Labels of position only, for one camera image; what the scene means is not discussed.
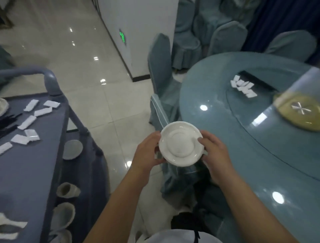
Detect person's left hand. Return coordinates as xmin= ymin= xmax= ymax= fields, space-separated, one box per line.
xmin=131 ymin=131 xmax=166 ymax=176

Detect person's right hand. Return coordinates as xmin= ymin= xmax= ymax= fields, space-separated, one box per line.
xmin=197 ymin=130 xmax=241 ymax=186

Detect white round saucer plate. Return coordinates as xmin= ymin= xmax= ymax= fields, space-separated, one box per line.
xmin=158 ymin=121 xmax=207 ymax=167

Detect person's left forearm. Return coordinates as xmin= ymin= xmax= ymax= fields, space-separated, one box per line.
xmin=82 ymin=168 xmax=152 ymax=243

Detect person's right forearm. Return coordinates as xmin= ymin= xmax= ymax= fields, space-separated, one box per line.
xmin=212 ymin=173 xmax=299 ymax=243

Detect round blue clothed dining table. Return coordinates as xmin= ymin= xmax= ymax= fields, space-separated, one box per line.
xmin=179 ymin=52 xmax=320 ymax=243

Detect blue covered chair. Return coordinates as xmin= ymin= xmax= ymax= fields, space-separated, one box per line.
xmin=172 ymin=0 xmax=203 ymax=71
xmin=207 ymin=21 xmax=248 ymax=57
xmin=147 ymin=33 xmax=183 ymax=125
xmin=264 ymin=30 xmax=318 ymax=63
xmin=149 ymin=94 xmax=215 ymax=209

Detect glass turntable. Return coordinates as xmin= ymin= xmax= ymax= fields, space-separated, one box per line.
xmin=226 ymin=67 xmax=320 ymax=177

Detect cluster of white napkin packets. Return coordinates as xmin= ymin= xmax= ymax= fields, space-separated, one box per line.
xmin=230 ymin=75 xmax=258 ymax=98

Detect white ceramic bowl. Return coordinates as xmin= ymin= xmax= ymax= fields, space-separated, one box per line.
xmin=62 ymin=139 xmax=83 ymax=161
xmin=51 ymin=202 xmax=76 ymax=230
xmin=56 ymin=182 xmax=81 ymax=200
xmin=49 ymin=229 xmax=73 ymax=243

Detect person's white shirt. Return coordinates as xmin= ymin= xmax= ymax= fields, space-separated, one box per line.
xmin=139 ymin=229 xmax=223 ymax=243

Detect scattered white napkin packets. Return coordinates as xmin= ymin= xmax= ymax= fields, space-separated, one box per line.
xmin=0 ymin=99 xmax=61 ymax=156

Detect blue service cart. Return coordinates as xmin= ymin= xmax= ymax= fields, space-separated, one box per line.
xmin=0 ymin=66 xmax=111 ymax=243

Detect black chopsticks bundle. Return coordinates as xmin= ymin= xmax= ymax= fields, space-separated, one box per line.
xmin=0 ymin=113 xmax=23 ymax=139

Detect dark blue curtain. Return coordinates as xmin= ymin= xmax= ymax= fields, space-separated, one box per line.
xmin=240 ymin=0 xmax=320 ymax=66

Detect white plate with rough rim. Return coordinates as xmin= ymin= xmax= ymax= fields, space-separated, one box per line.
xmin=0 ymin=98 xmax=10 ymax=117

